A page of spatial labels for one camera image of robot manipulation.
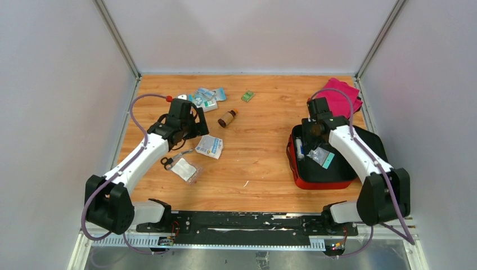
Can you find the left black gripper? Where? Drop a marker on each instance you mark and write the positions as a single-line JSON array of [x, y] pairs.
[[198, 129]]

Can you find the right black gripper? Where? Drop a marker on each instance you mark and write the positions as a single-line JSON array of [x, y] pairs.
[[308, 139]]

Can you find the white blue swab packet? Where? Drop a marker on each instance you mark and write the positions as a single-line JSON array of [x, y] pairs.
[[210, 146]]

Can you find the small white plastic bottle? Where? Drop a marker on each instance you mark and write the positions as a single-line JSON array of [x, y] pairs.
[[209, 105]]

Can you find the white blue bandage roll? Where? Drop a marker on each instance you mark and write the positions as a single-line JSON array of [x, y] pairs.
[[299, 148]]

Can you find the clear bag teal header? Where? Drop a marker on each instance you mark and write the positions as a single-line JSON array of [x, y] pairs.
[[321, 156]]

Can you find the brown medicine bottle orange cap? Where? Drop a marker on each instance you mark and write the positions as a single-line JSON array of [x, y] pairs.
[[227, 118]]

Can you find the clear bag white gauze pad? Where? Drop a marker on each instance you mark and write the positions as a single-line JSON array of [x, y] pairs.
[[187, 171]]

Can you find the small green box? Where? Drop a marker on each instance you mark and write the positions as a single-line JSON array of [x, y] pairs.
[[247, 96]]

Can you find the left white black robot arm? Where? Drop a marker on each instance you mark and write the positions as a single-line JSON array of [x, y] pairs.
[[108, 202]]

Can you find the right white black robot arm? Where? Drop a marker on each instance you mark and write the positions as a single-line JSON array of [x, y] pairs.
[[385, 192]]

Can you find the red black medicine kit case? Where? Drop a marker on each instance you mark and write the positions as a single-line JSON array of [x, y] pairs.
[[310, 175]]

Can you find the pink folded cloth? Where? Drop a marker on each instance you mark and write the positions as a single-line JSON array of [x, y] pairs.
[[338, 104]]

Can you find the blue white mask packet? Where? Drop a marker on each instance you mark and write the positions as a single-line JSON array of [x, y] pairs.
[[203, 95]]

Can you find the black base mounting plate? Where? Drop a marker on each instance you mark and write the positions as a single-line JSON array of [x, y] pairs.
[[228, 228]]

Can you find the black handled scissors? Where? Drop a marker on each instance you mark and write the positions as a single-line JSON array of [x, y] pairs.
[[175, 157]]

